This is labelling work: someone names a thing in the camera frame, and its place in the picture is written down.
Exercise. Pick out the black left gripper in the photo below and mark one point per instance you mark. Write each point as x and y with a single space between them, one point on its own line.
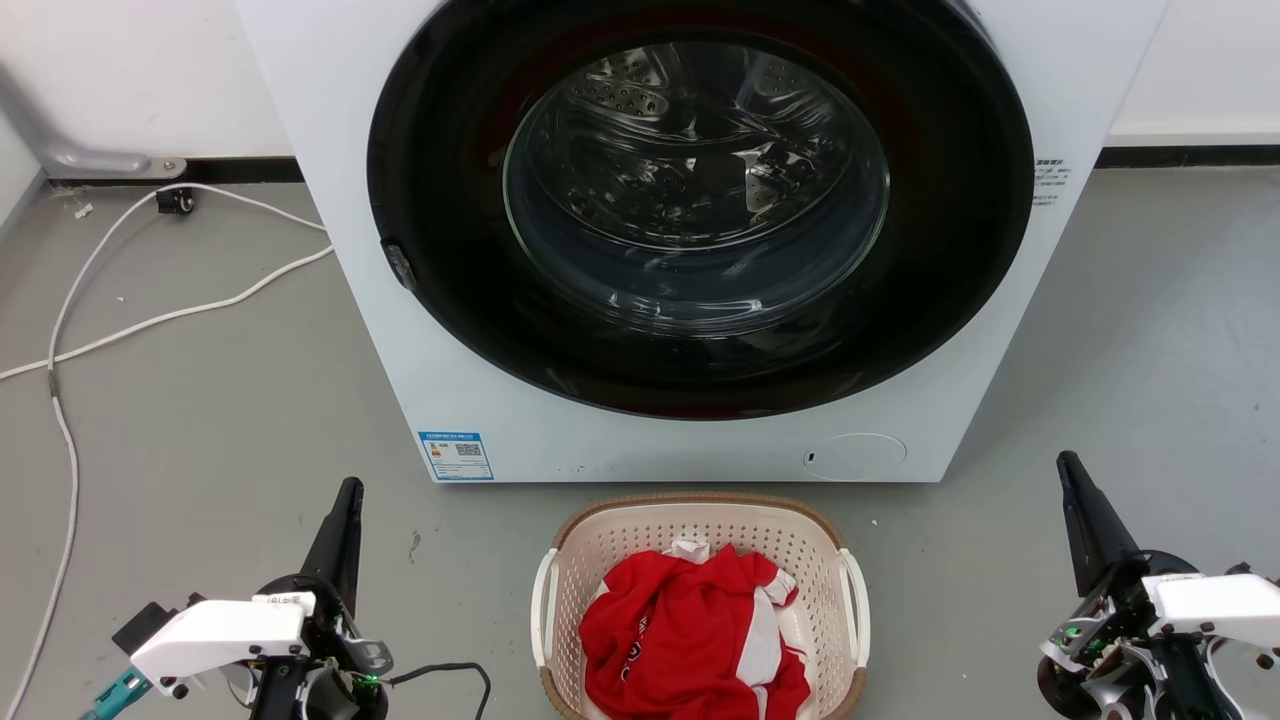
325 650

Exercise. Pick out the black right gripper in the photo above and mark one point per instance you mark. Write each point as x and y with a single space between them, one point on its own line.
1130 660

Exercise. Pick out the beige perforated plastic laundry basket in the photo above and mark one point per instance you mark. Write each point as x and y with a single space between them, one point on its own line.
640 530

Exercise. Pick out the blue energy label sticker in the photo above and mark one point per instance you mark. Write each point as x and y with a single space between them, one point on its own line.
456 456

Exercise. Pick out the round white filter cover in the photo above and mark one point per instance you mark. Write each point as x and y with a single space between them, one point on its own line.
855 456

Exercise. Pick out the white front-load washing machine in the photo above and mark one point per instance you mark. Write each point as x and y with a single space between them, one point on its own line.
600 450

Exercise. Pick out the black round glass washer door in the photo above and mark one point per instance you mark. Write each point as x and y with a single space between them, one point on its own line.
450 260

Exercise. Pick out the red and white garment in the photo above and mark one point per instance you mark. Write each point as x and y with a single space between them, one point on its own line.
690 630

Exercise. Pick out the small black floor plug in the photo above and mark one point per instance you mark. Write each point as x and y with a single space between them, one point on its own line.
176 201

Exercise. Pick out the grey metal floor pipe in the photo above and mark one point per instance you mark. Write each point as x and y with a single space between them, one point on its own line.
60 152

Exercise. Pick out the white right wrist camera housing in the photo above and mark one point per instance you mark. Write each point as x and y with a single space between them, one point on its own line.
1220 602

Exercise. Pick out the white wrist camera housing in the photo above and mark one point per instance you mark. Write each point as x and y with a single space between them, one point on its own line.
1220 602
220 632

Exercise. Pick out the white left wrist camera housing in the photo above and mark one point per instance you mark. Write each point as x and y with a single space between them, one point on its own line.
220 632

